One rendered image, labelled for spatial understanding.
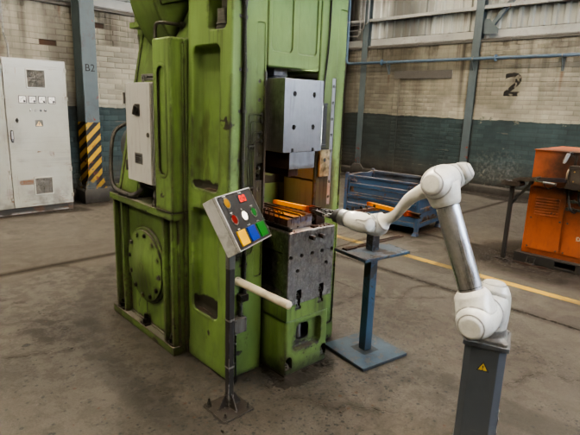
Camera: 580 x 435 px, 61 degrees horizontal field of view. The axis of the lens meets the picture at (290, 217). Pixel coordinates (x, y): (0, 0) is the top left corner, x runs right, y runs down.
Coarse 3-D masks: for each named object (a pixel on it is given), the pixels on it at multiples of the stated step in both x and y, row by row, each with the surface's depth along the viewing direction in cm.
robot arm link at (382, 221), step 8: (408, 192) 237; (416, 192) 233; (400, 200) 244; (408, 200) 238; (416, 200) 236; (400, 208) 246; (408, 208) 245; (376, 216) 263; (384, 216) 262; (392, 216) 257; (400, 216) 254; (376, 224) 261; (384, 224) 261; (368, 232) 263; (376, 232) 264; (384, 232) 268
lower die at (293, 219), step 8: (272, 208) 306; (288, 208) 307; (272, 216) 292; (280, 216) 290; (288, 216) 287; (296, 216) 287; (304, 216) 291; (288, 224) 283; (296, 224) 288; (304, 224) 292
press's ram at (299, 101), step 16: (272, 80) 269; (288, 80) 263; (304, 80) 270; (272, 96) 270; (288, 96) 265; (304, 96) 273; (320, 96) 281; (272, 112) 272; (288, 112) 267; (304, 112) 275; (320, 112) 284; (272, 128) 274; (288, 128) 269; (304, 128) 277; (320, 128) 286; (272, 144) 276; (288, 144) 272; (304, 144) 280; (320, 144) 289
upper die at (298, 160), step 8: (272, 152) 284; (296, 152) 277; (304, 152) 281; (312, 152) 285; (272, 160) 285; (280, 160) 280; (288, 160) 275; (296, 160) 278; (304, 160) 282; (312, 160) 287; (288, 168) 275; (296, 168) 279
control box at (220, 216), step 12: (240, 192) 245; (204, 204) 228; (216, 204) 225; (240, 204) 241; (252, 204) 251; (216, 216) 226; (228, 216) 228; (240, 216) 237; (252, 216) 246; (216, 228) 228; (228, 228) 225; (240, 228) 232; (228, 240) 226; (228, 252) 228; (240, 252) 226
